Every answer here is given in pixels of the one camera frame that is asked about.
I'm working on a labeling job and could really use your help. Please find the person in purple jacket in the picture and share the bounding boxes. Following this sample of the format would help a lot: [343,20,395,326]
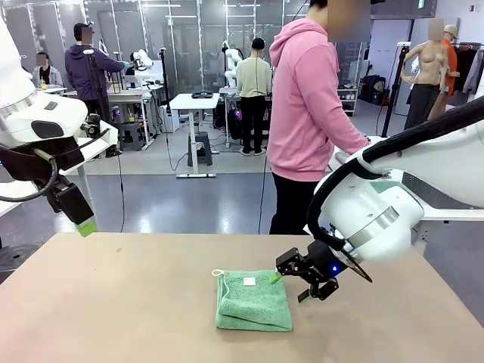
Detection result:
[64,22,126,158]

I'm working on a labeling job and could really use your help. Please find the person's right forearm pink sleeve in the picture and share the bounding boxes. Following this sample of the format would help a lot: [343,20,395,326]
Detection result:
[331,112,372,155]

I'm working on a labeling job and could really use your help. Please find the thin black pole stand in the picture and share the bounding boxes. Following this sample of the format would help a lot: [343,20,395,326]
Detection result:
[158,47,172,118]

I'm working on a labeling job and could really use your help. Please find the white background workbench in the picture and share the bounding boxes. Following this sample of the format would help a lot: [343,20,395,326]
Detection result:
[64,85,166,148]

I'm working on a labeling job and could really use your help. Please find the black tripod with white head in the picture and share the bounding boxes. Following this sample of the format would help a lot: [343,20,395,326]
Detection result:
[83,48,126,158]
[380,41,412,138]

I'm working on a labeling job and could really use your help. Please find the black tether cable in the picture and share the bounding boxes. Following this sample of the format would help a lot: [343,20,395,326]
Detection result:
[258,56,268,234]

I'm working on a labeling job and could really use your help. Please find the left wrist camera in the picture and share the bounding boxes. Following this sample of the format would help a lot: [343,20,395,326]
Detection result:
[79,112,103,139]

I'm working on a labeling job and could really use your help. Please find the small white standing desk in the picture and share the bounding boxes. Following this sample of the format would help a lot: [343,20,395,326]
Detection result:
[169,92,221,179]

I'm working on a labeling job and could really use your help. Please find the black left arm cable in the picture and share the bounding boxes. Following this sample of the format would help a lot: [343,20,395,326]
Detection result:
[0,147,60,203]

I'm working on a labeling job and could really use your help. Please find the white box on floor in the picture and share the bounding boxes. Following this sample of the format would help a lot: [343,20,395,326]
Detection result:
[158,104,181,134]

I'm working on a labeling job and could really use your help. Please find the seated person in grey jacket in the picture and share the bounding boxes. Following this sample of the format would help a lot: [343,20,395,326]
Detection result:
[32,51,65,91]

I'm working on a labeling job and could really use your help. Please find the black sleeved right arm cable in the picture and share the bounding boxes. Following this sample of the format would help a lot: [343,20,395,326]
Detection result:
[306,96,484,262]

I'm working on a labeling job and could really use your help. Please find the clothes rack with garments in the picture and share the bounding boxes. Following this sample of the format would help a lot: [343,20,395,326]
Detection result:
[451,41,484,95]

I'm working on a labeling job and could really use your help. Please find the white table with round leg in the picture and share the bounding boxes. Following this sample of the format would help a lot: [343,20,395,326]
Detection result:
[0,128,119,232]

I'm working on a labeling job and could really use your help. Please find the dark grey step stool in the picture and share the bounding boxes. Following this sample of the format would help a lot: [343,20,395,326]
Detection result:
[119,121,144,152]

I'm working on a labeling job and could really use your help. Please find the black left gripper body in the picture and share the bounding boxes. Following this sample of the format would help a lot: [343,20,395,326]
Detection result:
[0,135,85,190]

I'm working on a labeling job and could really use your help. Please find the person in beige top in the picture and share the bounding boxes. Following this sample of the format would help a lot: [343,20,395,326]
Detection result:
[237,36,273,157]

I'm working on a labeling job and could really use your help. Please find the black floor plate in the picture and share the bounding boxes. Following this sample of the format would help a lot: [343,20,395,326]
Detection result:
[0,241,43,283]

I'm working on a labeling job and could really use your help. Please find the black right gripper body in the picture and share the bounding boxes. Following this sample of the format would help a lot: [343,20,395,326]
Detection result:
[302,239,347,284]

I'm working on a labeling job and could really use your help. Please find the mannequin in orange with hat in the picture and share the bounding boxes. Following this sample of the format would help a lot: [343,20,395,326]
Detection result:
[427,24,461,118]

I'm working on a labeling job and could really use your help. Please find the white shoe rack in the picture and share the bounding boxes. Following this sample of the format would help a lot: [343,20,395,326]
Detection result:
[336,82,359,117]

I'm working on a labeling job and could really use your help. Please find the black floor cable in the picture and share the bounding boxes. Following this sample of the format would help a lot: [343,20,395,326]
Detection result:
[116,149,126,233]

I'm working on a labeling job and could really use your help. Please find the bare mannequin with black trousers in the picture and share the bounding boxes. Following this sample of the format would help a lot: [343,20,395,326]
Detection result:
[399,18,453,132]

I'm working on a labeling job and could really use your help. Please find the person in pink hoodie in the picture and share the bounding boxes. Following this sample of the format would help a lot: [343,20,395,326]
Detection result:
[266,0,374,235]

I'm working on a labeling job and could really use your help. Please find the green terry towel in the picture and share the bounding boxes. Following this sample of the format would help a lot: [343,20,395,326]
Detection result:
[211,268,294,333]

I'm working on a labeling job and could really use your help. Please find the black bags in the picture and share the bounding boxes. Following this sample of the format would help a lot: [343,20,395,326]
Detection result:
[359,74,391,107]

